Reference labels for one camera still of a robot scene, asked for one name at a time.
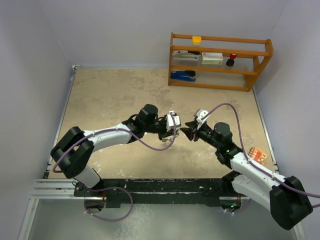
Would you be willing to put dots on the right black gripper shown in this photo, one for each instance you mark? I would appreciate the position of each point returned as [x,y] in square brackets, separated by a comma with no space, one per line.
[192,130]

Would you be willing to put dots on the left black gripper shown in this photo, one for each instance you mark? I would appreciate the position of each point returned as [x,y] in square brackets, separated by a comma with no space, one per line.
[165,133]

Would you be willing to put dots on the metal keyring with keys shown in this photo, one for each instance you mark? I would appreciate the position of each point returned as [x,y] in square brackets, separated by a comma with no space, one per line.
[169,136]

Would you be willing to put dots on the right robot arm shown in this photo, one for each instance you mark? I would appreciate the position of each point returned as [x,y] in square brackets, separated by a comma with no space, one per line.
[284,197]

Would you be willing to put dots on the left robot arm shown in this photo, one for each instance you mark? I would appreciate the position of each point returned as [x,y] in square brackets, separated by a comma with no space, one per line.
[73,151]

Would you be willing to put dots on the orange key tag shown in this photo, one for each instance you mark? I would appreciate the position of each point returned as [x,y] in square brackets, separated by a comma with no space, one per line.
[258,155]

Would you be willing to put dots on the blue stapler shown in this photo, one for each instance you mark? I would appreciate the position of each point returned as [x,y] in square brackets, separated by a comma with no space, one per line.
[184,75]

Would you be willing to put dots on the grey stapler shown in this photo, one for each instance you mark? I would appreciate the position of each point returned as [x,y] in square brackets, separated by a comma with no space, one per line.
[186,55]

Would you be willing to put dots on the black red bottle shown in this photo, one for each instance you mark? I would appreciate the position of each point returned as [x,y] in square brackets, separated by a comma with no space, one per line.
[231,61]

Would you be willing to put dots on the wooden shelf rack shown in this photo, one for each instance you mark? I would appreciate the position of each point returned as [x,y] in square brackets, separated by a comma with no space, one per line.
[225,63]

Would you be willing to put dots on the white red box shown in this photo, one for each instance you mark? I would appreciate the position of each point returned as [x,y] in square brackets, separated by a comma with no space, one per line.
[212,58]

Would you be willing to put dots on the yellow cap container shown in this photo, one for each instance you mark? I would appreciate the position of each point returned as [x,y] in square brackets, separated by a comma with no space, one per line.
[196,40]

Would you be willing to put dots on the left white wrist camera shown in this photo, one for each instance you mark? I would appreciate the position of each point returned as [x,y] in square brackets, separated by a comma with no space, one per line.
[173,121]

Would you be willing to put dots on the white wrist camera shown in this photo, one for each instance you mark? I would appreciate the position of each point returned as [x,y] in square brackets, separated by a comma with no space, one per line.
[173,121]
[201,117]

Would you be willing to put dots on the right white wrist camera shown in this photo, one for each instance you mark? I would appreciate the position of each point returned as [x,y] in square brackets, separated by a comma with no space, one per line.
[201,117]

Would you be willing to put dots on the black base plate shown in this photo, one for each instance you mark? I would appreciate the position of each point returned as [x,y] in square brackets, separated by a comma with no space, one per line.
[211,192]

